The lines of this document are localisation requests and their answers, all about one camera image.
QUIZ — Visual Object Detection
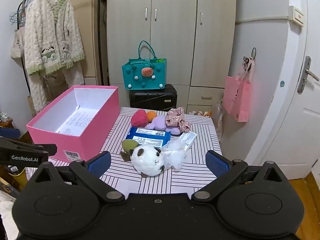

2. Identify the pink pom-pom plush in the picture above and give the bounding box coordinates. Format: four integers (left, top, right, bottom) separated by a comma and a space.
131, 109, 148, 127

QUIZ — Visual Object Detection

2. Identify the cream canvas tote bag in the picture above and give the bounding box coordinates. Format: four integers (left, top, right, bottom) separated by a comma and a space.
10, 26, 27, 60

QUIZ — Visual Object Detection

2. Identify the beige wall switch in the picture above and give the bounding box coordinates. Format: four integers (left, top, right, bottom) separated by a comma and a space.
289, 6, 305, 27

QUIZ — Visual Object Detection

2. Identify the colourful printed carton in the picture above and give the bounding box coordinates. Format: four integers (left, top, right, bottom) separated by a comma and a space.
187, 110, 213, 118

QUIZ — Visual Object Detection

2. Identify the purple plush toy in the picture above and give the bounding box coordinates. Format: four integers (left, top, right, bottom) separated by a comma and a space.
146, 116, 182, 134

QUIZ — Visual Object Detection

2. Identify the pink floral cloth scrunchie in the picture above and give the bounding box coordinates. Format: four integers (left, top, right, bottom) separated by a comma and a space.
165, 107, 192, 133

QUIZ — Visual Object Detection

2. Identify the black hard-shell suitcase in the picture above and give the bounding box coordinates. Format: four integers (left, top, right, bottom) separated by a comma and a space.
129, 84, 177, 112

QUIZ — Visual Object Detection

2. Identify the beige wardrobe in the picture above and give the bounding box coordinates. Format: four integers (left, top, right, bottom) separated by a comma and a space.
106, 0, 237, 115

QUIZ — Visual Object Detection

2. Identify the white fluffy knit cardigan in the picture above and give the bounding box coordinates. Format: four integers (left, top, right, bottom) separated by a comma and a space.
23, 0, 85, 114

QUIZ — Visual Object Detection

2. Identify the bunch of wire hangers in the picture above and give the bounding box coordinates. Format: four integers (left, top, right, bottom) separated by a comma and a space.
9, 11, 25, 27

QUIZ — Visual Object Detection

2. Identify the white printed packet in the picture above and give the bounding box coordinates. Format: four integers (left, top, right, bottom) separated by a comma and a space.
178, 131, 197, 152

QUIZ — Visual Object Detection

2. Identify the green plush fruit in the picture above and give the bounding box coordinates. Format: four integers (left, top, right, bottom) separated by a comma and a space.
119, 139, 140, 162

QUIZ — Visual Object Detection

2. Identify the white panda plush toy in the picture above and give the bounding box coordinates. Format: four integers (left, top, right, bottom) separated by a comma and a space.
130, 144, 165, 178

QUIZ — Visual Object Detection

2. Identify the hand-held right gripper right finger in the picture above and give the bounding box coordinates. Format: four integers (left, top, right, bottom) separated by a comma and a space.
191, 150, 291, 204

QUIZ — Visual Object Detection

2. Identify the teal felt handbag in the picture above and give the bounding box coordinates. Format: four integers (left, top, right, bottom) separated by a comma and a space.
122, 40, 167, 91

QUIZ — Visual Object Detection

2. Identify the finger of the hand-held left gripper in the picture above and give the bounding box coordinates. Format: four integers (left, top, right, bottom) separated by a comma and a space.
0, 136, 58, 156
0, 127, 21, 140

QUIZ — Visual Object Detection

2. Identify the blue wet wipes packet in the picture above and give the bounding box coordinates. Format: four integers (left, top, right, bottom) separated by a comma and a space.
126, 126, 171, 147

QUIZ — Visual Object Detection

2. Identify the metal door handle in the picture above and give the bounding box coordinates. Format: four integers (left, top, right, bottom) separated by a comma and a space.
297, 56, 320, 93

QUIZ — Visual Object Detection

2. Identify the yellow plastic object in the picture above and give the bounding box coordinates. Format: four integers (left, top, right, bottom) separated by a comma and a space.
5, 166, 27, 190

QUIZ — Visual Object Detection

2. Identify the pink cardboard box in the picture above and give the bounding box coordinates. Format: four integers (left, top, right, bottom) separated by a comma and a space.
26, 85, 120, 162

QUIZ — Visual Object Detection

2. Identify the printed paper sheet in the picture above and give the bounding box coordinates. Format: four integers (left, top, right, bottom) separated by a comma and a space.
55, 104, 88, 134

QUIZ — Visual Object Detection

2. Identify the white mesh bath sponge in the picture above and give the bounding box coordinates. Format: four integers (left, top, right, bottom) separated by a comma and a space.
161, 138, 188, 172

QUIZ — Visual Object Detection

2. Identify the striped tablecloth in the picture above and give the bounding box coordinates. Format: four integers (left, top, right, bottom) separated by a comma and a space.
26, 107, 223, 195

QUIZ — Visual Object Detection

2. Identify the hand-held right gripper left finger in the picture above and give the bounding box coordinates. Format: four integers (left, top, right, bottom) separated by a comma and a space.
28, 151, 125, 205

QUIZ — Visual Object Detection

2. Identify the white door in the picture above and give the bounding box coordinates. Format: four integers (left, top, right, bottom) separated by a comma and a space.
246, 0, 320, 180

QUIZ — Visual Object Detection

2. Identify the pink paper shopping bag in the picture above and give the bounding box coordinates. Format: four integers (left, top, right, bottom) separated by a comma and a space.
222, 57, 256, 123

